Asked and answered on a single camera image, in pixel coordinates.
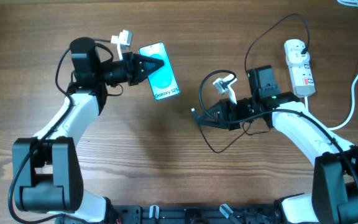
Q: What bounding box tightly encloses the teal screen Samsung smartphone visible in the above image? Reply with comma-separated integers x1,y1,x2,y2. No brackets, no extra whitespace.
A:
139,42,180,101

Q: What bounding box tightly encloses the black USB charging cable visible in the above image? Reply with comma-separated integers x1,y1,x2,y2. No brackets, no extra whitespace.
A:
191,13,311,154

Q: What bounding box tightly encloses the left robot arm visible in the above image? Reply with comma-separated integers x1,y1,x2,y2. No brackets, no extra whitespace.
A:
7,37,165,223

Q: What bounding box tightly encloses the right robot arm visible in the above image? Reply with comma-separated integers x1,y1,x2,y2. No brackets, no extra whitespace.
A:
192,65,358,223

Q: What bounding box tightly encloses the white USB charger plug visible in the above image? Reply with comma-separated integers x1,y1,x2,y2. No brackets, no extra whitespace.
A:
286,50,310,67

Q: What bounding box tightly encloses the white power strip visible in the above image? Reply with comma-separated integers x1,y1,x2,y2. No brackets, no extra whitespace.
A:
284,39,316,97

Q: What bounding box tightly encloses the black right camera cable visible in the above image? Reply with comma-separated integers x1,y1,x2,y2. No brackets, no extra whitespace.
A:
198,69,358,224

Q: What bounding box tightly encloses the black camera cable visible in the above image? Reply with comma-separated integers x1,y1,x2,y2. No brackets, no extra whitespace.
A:
198,69,358,224
7,38,127,224

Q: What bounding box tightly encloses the black left camera cable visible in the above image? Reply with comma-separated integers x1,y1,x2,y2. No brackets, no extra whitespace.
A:
7,38,127,224

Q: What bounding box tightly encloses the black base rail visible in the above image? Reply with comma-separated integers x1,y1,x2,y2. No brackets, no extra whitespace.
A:
114,204,282,224

